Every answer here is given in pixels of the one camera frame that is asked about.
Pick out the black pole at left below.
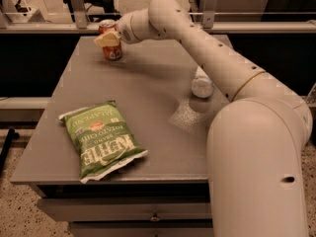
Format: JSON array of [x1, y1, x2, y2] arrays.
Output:
[[0, 128, 20, 175]]

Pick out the red coke can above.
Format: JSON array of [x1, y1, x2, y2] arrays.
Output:
[[99, 19, 122, 60]]

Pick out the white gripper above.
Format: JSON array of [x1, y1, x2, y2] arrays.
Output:
[[94, 11, 142, 47]]

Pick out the metal window frame rail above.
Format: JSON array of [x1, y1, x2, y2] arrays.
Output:
[[0, 0, 316, 36]]

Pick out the green jalapeno chip bag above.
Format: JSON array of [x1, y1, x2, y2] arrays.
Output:
[[58, 101, 148, 184]]

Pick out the grey top drawer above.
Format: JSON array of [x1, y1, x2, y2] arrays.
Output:
[[37, 197, 212, 222]]

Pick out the grey table with drawers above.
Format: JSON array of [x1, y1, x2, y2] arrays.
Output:
[[12, 37, 227, 237]]

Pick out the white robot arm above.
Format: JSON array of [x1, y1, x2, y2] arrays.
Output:
[[96, 0, 313, 237]]

